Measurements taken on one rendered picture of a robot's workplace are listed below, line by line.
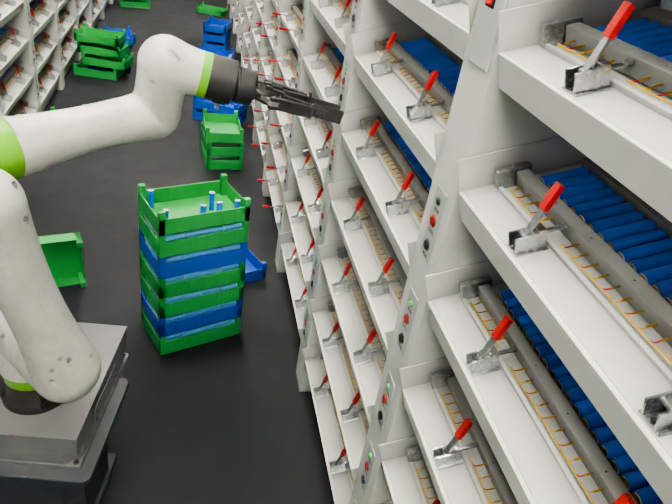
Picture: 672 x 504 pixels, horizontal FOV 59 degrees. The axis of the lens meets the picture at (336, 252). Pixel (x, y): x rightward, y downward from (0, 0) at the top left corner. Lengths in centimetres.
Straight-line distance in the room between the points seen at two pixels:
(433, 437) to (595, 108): 59
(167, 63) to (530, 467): 94
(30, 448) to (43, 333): 39
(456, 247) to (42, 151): 75
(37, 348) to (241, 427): 89
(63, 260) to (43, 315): 136
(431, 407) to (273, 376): 112
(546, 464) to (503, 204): 33
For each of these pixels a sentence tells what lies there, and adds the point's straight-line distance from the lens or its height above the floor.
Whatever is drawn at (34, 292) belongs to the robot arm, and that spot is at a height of 81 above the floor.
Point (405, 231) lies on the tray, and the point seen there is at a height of 93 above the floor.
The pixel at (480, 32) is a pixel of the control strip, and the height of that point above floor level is 132.
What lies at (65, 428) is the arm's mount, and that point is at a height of 38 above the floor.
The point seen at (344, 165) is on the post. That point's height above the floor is 83.
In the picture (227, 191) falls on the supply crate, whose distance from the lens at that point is 210.
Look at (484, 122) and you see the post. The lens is 84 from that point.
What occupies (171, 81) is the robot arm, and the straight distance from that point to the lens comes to 126.
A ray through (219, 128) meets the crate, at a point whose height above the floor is 16.
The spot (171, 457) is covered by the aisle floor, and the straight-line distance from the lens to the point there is 187.
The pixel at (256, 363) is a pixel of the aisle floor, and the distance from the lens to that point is 214.
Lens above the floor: 146
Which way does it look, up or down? 32 degrees down
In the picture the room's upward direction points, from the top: 10 degrees clockwise
